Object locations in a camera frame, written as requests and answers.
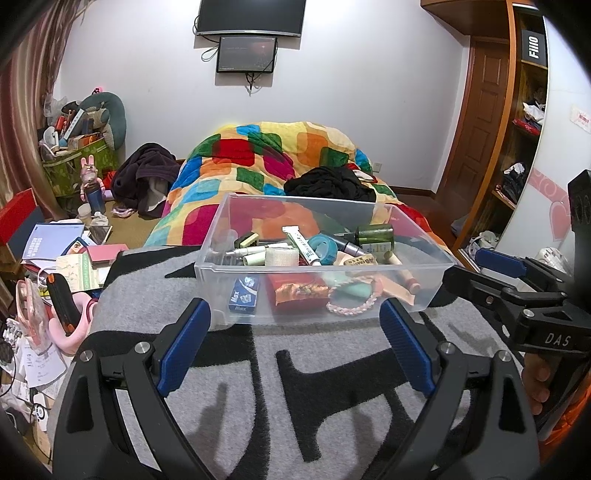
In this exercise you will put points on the white plastic bag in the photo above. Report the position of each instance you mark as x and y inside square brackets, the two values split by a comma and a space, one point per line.
[551, 259]

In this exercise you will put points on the grey purple nail polish bottle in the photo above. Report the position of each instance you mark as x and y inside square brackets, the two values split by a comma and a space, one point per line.
[348, 247]

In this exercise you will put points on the person's right hand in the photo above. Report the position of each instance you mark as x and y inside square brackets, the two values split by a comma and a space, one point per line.
[538, 383]

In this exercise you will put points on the red foil packet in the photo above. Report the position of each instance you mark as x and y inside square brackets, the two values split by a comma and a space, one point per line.
[295, 290]

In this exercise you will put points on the wall television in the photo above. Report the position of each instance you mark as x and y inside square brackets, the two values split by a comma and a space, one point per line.
[251, 16]

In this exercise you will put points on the person's right forearm orange sleeve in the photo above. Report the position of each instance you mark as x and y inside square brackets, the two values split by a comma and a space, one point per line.
[572, 406]

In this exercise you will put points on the pale green small tube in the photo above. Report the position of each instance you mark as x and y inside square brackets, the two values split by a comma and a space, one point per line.
[254, 261]

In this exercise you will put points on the pink headphone stand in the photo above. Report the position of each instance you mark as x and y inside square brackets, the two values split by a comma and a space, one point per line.
[69, 344]

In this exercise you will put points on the clear plastic box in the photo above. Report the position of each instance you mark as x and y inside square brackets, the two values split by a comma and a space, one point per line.
[212, 300]

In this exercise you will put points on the green storage box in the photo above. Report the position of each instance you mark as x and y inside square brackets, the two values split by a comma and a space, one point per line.
[64, 170]

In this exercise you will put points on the mint green soft object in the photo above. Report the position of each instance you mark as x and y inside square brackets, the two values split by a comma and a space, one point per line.
[353, 286]

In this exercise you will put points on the grey green neck pillow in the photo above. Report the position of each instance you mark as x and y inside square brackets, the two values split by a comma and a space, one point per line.
[117, 120]

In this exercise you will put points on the blue staples box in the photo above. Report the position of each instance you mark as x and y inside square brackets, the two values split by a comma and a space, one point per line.
[244, 295]

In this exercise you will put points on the pink book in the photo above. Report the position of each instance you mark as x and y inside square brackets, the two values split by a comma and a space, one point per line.
[108, 254]

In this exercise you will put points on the white pen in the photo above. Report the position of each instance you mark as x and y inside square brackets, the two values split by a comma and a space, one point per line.
[251, 251]

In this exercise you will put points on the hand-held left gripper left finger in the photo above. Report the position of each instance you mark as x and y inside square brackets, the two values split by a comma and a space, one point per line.
[184, 341]

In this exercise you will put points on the grey black patterned blanket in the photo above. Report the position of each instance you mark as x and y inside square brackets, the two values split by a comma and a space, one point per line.
[258, 369]

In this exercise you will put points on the blue bottle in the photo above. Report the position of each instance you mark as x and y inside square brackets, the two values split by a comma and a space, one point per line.
[97, 198]

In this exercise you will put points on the white ointment tube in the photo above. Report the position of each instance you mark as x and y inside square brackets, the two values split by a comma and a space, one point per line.
[302, 247]

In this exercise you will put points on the wooden shelf unit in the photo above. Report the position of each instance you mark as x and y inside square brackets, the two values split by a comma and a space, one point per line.
[503, 152]

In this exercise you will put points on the cream stick red cap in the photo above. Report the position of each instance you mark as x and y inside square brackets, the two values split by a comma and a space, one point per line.
[404, 272]

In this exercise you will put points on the white bandage roll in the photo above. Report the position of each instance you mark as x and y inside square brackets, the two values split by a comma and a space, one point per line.
[280, 257]

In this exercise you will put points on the white jar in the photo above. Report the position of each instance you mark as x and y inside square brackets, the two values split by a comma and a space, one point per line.
[86, 212]

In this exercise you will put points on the green white booklet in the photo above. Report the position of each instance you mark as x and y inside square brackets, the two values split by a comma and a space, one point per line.
[81, 272]

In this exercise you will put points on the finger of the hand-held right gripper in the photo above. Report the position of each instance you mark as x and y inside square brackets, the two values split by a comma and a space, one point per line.
[501, 262]
[480, 290]

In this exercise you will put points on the dark purple clothing pile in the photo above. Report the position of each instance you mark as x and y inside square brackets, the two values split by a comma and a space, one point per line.
[143, 173]

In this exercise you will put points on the red box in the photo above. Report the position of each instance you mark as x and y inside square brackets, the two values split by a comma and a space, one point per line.
[16, 217]

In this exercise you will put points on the pink paper card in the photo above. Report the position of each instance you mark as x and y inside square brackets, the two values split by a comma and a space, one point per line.
[392, 290]

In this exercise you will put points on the white sliding door pink pattern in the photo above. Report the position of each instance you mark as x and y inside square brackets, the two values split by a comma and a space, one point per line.
[563, 138]

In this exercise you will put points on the loose white papers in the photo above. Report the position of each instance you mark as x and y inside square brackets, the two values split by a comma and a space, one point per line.
[44, 367]

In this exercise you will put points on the yellow green eraser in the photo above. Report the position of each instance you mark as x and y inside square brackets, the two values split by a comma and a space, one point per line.
[247, 241]

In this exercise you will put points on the striped curtain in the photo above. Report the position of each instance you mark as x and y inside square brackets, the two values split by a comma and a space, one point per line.
[25, 115]

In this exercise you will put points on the blue grey notebook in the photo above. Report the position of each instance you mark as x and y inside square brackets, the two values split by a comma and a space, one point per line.
[46, 242]

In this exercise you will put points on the black sign box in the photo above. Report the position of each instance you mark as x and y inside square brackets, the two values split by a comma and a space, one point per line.
[533, 48]

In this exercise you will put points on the pink bunny toy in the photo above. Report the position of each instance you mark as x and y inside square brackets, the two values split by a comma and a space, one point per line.
[90, 174]

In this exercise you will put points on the black orange tool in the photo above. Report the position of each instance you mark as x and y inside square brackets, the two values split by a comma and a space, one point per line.
[64, 300]

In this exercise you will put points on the brown wooden door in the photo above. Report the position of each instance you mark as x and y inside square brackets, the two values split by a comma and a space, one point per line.
[478, 120]

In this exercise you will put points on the black clothing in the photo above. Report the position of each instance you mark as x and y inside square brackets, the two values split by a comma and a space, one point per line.
[330, 184]

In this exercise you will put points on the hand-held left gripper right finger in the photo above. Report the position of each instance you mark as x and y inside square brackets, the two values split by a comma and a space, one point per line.
[406, 341]

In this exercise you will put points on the small wall monitor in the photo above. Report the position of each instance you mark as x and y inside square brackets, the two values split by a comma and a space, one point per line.
[247, 53]

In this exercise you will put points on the colourful patchwork blanket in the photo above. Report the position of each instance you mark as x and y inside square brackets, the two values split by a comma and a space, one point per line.
[240, 161]

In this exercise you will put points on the teal tape roll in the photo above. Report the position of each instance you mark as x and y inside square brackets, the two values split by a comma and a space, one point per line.
[325, 251]

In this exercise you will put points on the green glass bottle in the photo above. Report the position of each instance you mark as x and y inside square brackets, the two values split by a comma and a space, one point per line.
[374, 235]

